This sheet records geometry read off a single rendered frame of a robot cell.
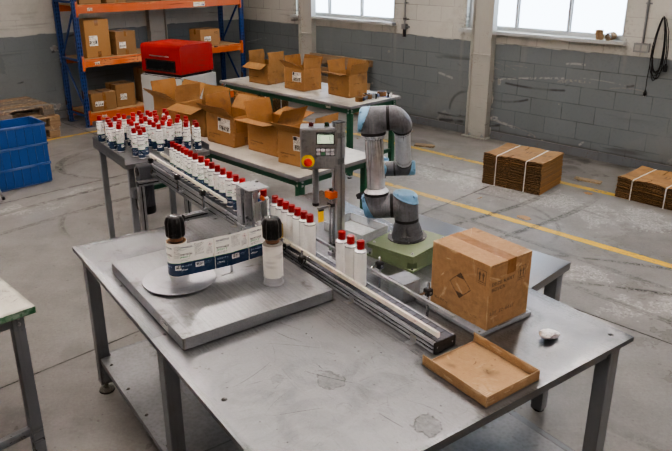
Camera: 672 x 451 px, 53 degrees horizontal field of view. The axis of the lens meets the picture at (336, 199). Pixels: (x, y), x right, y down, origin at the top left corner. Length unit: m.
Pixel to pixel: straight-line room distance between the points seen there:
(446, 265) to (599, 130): 5.68
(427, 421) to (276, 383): 0.52
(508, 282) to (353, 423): 0.85
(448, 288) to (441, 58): 6.67
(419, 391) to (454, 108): 7.08
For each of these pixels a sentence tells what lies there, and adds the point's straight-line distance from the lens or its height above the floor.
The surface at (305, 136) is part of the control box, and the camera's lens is 2.98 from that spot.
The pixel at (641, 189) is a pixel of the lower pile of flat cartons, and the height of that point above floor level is 0.13.
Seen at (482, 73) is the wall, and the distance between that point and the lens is 8.79.
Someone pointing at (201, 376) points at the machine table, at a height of 0.83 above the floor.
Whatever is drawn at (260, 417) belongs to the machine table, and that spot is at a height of 0.83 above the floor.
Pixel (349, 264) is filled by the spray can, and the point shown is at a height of 0.96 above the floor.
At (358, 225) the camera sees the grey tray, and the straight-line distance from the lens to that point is 3.60.
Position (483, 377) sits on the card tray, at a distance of 2.42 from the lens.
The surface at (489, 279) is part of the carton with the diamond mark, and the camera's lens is 2.55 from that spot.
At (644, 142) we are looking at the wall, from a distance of 8.04.
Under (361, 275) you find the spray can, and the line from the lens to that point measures 2.81.
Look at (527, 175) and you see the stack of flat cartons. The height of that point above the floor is 0.17.
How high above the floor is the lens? 2.18
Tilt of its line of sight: 20 degrees down
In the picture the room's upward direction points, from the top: straight up
